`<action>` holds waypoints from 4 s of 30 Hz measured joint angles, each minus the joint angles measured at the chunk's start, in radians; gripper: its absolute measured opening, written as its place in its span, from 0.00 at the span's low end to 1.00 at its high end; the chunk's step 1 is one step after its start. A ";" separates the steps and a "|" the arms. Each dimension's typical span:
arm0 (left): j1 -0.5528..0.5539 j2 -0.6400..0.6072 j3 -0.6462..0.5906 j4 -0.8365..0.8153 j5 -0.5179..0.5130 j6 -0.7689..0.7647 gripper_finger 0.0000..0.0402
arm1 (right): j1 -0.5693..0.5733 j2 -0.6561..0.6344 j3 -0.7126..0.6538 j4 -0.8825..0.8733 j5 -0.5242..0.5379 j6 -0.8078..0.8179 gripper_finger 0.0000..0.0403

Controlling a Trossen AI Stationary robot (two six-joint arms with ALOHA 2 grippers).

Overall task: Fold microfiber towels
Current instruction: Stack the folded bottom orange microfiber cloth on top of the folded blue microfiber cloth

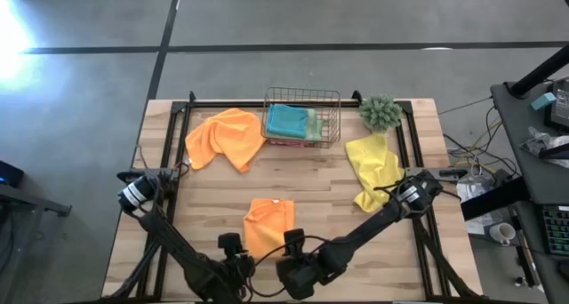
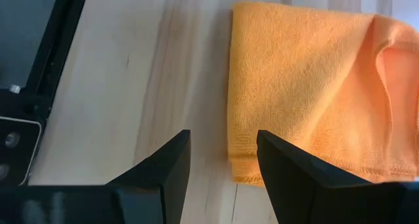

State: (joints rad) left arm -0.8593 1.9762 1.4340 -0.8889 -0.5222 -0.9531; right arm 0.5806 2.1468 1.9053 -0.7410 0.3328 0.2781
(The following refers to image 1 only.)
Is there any sage green microfiber towel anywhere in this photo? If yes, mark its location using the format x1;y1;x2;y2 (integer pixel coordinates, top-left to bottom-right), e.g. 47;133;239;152
266;108;325;143

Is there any white plastic bag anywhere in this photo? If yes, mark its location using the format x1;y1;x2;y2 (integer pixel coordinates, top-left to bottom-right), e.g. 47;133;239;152
455;179;506;236

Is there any yellow microfiber towel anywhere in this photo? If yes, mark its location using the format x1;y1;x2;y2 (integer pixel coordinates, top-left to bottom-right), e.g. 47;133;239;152
345;132;406;214

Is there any black desk crossbar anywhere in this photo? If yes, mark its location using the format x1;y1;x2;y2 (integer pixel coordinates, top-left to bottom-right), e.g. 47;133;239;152
460;175;530;221

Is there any artificial green plant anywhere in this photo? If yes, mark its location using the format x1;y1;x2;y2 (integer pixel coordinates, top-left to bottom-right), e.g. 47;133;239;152
357;93;404;134

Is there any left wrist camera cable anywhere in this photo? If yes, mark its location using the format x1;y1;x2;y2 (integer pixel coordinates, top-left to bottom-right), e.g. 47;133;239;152
242;250;285;299

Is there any black aluminium table frame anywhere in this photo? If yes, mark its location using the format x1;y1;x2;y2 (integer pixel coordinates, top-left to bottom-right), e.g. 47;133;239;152
101;90;485;304

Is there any black floor cable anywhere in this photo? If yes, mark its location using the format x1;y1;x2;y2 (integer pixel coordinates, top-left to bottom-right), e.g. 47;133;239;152
442;103;521;176

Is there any pink microfiber towel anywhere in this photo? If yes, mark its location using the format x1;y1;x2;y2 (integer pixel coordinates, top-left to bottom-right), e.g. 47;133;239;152
266;137;315;148

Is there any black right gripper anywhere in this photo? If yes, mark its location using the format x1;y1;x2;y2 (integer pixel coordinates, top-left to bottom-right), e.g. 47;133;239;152
275;228;337;301

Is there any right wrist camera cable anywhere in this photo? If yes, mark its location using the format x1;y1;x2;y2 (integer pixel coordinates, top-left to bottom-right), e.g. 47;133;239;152
252;235;330;268

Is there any black round pole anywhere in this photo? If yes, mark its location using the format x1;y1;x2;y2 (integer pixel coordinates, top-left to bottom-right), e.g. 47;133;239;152
509;44;569;100

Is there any teal microfiber towel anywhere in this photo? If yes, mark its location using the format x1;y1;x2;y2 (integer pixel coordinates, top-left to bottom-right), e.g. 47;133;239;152
265;102;310;140

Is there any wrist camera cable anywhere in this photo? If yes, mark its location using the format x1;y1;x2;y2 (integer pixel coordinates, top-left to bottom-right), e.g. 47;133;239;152
242;250;285;299
252;235;330;268

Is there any crumpled clear plastic wrap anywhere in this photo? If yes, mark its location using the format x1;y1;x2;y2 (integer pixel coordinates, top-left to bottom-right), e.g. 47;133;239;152
519;125;569;170

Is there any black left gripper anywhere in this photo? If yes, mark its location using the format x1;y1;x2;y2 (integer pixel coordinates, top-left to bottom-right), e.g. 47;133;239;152
195;233;257;304

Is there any dark wire basket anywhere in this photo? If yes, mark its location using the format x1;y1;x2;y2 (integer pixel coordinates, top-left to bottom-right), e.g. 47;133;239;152
260;86;342;149

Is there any grey metal stand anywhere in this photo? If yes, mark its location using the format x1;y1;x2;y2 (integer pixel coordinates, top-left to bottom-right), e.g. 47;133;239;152
0;182;73;304

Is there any white mug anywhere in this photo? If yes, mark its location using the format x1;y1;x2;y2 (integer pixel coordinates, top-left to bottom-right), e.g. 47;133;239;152
488;221;517;246

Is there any backlit keyboard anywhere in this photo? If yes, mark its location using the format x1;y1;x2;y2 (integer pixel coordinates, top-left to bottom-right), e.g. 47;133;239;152
541;204;569;257

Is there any grey desk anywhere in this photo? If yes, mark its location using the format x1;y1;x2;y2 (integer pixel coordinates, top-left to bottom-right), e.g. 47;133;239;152
490;75;569;304

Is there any yellow floor cable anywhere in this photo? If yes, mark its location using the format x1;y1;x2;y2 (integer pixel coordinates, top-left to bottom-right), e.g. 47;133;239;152
469;119;506;152

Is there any orange microfiber towel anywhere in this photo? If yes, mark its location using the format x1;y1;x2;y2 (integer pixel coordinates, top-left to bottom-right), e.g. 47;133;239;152
184;107;267;174
243;197;296;260

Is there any black device on desk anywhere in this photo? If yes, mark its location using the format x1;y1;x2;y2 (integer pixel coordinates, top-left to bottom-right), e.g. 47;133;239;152
544;77;569;132

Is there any small teal box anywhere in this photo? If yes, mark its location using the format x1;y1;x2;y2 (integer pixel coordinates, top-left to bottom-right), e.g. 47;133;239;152
529;92;557;112

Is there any black box with blue light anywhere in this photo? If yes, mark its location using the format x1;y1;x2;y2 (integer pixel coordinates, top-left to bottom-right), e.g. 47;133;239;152
0;160;26;188

